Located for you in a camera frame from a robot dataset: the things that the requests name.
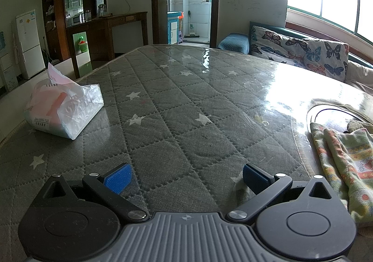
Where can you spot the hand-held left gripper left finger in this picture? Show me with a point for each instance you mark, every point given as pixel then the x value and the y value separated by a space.
pixel 118 179

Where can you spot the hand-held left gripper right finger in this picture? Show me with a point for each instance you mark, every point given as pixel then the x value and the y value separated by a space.
pixel 253 180

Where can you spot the pastel patterned garment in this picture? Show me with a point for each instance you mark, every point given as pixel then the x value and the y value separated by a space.
pixel 343 157

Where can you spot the plastic tissue pack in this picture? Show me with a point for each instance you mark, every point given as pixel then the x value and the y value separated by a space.
pixel 72 113

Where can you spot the round black induction cooktop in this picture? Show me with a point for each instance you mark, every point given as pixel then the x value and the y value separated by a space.
pixel 332 116

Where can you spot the green basket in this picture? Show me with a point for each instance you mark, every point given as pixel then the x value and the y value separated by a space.
pixel 83 45

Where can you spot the blue armrest cover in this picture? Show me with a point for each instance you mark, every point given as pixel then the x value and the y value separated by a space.
pixel 234 43

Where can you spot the square butterfly print pillow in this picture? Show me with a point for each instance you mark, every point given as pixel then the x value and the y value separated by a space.
pixel 326 56

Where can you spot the dark wooden console table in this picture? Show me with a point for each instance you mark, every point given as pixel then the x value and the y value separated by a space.
pixel 102 32

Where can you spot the beige pillow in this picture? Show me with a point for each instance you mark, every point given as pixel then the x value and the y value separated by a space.
pixel 360 77

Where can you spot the white drawer unit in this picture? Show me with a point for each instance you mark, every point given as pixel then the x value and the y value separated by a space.
pixel 8 72

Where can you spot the purple plastic stool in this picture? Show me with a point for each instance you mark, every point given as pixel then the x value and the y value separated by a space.
pixel 179 37

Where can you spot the floor squeegee mop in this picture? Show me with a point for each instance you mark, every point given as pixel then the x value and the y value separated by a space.
pixel 191 35

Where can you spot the white refrigerator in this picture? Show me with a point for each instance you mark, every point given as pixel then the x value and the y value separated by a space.
pixel 30 46

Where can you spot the blue toy kitchen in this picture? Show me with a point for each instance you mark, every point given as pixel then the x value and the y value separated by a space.
pixel 173 27

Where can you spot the white microwave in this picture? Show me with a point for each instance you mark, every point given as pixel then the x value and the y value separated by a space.
pixel 77 19

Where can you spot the glass jar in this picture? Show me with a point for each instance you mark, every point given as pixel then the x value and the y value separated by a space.
pixel 102 11
pixel 88 16

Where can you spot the dark wooden shelf cabinet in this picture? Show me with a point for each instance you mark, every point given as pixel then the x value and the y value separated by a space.
pixel 58 17

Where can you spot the dark wooden door frame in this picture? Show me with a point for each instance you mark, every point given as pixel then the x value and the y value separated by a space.
pixel 215 3

